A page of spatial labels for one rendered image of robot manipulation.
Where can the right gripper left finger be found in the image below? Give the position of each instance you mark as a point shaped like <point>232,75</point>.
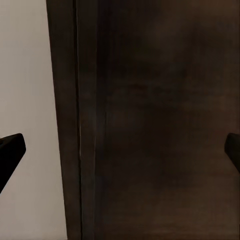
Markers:
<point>12,150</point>

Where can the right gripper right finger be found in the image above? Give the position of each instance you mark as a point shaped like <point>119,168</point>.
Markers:
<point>232,148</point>

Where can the cabinet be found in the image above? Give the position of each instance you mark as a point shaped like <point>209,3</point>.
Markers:
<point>146,93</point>

